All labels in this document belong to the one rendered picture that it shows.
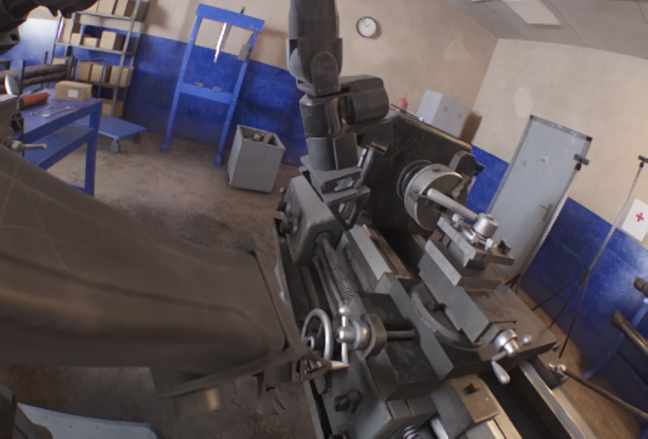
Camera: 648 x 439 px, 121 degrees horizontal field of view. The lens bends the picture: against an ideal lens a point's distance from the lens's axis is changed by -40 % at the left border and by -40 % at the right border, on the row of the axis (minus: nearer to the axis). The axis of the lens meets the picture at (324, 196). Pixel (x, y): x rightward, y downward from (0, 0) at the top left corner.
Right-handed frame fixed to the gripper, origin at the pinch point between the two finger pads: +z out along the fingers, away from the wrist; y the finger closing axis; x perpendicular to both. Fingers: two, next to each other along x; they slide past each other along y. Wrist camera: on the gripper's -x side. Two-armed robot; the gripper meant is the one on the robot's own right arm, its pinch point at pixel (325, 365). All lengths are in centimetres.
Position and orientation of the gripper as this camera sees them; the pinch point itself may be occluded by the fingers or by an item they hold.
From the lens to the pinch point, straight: 69.1
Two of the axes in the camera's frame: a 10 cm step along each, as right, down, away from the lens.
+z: 9.1, 2.1, 3.5
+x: 0.2, -8.8, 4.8
